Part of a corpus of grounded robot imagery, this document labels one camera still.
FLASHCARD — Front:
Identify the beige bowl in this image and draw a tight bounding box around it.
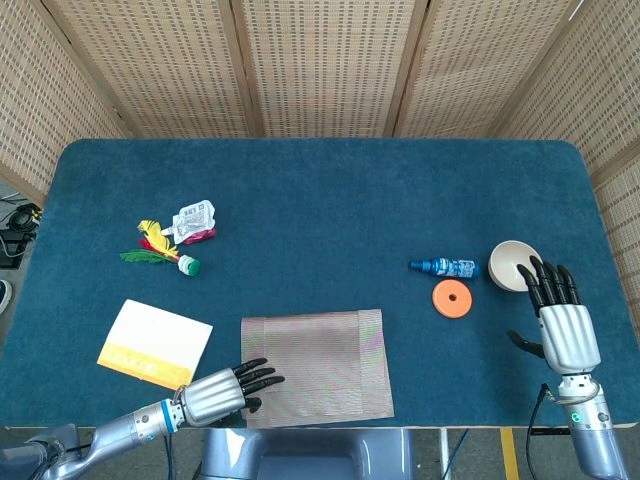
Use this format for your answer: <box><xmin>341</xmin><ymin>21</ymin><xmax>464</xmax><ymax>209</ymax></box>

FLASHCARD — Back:
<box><xmin>488</xmin><ymin>239</ymin><xmax>545</xmax><ymax>294</ymax></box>

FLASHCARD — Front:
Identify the white and yellow book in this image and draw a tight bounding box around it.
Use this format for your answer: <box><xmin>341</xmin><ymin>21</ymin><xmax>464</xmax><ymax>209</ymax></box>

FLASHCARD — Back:
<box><xmin>96</xmin><ymin>298</ymin><xmax>214</xmax><ymax>391</ymax></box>

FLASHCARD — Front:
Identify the blue carpet table cover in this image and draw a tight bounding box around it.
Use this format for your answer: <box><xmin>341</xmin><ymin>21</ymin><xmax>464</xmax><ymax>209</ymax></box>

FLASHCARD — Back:
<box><xmin>0</xmin><ymin>138</ymin><xmax>640</xmax><ymax>429</ymax></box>

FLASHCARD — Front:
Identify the grey-blue robot torso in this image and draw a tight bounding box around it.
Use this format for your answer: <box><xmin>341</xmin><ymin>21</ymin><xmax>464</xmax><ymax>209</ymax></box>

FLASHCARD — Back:
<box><xmin>197</xmin><ymin>427</ymin><xmax>416</xmax><ymax>480</ymax></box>

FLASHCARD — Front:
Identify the orange disc with hole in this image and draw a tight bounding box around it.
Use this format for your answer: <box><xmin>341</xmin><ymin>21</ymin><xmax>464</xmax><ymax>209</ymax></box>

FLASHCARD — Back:
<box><xmin>431</xmin><ymin>279</ymin><xmax>474</xmax><ymax>318</ymax></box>

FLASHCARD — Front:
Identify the black cables and adapter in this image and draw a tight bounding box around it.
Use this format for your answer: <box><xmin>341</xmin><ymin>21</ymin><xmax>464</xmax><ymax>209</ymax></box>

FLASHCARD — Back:
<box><xmin>0</xmin><ymin>197</ymin><xmax>44</xmax><ymax>269</ymax></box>

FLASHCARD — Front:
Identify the white table leg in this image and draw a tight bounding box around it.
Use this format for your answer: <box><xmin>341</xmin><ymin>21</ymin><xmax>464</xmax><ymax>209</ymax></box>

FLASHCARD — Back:
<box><xmin>438</xmin><ymin>427</ymin><xmax>451</xmax><ymax>480</ymax></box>

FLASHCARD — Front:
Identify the blue spray bottle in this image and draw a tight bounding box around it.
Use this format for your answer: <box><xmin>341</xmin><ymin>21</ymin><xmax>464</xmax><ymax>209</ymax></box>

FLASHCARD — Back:
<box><xmin>408</xmin><ymin>256</ymin><xmax>481</xmax><ymax>280</ymax></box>

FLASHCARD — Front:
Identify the woven bamboo folding screen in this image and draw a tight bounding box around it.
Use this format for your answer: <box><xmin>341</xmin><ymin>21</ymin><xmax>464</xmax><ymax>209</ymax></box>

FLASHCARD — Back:
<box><xmin>0</xmin><ymin>0</ymin><xmax>640</xmax><ymax>331</ymax></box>

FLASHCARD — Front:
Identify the brown woven placemat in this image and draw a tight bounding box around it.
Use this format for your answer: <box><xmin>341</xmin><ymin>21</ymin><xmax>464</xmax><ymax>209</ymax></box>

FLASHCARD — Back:
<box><xmin>240</xmin><ymin>308</ymin><xmax>396</xmax><ymax>429</ymax></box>

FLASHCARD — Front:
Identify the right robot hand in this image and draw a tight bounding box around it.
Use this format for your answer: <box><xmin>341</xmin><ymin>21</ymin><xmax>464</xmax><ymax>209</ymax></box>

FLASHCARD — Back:
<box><xmin>507</xmin><ymin>255</ymin><xmax>602</xmax><ymax>375</ymax></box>

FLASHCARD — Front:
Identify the thin blue cable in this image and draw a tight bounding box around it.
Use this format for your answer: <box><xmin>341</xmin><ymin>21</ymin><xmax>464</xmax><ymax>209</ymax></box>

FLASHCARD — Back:
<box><xmin>447</xmin><ymin>428</ymin><xmax>471</xmax><ymax>476</ymax></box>

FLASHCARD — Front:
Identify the crumpled silver and pink pouch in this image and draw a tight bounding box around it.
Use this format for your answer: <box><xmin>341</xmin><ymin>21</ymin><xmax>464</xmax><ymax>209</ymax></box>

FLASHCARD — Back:
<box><xmin>160</xmin><ymin>199</ymin><xmax>219</xmax><ymax>246</ymax></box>

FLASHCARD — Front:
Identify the feather shuttlecock with green base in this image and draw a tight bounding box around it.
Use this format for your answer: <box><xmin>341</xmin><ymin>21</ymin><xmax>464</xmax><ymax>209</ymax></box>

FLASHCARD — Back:
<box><xmin>119</xmin><ymin>219</ymin><xmax>202</xmax><ymax>278</ymax></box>

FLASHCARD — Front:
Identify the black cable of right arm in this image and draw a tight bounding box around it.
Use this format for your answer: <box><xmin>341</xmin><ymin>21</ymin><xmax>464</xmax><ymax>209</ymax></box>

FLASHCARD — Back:
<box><xmin>527</xmin><ymin>382</ymin><xmax>552</xmax><ymax>480</ymax></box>

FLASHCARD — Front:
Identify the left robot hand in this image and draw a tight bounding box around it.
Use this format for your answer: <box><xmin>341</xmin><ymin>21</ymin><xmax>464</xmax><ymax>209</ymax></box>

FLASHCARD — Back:
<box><xmin>177</xmin><ymin>357</ymin><xmax>286</xmax><ymax>429</ymax></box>

